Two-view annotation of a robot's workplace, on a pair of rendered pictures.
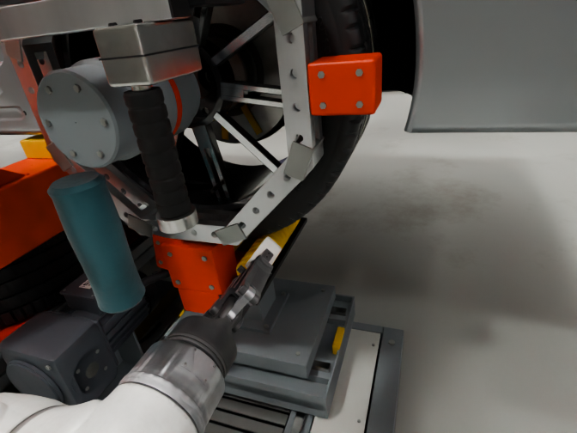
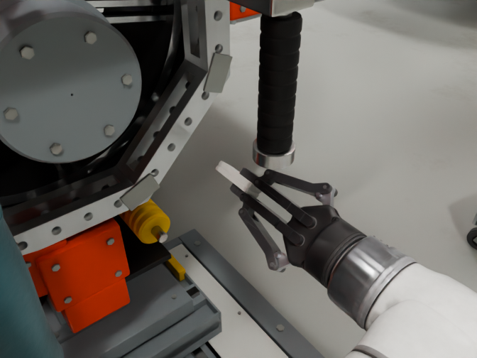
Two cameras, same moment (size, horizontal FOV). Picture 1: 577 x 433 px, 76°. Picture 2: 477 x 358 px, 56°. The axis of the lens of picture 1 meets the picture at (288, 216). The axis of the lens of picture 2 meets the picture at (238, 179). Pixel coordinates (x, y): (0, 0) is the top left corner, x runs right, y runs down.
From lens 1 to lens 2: 0.53 m
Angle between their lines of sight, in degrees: 51
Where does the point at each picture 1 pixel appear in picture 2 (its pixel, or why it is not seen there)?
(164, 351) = (371, 249)
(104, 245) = (30, 291)
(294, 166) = (216, 79)
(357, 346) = not seen: hidden behind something
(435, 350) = (218, 230)
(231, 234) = (143, 191)
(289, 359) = (173, 306)
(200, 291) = (100, 290)
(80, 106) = (86, 66)
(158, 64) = not seen: outside the picture
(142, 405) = (426, 273)
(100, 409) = (422, 294)
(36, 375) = not seen: outside the picture
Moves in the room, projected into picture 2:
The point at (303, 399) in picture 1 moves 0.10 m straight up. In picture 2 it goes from (201, 331) to (199, 302)
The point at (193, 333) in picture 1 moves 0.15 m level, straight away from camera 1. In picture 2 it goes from (351, 233) to (217, 219)
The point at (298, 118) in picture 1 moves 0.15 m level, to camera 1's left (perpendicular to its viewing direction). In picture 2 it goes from (219, 27) to (148, 67)
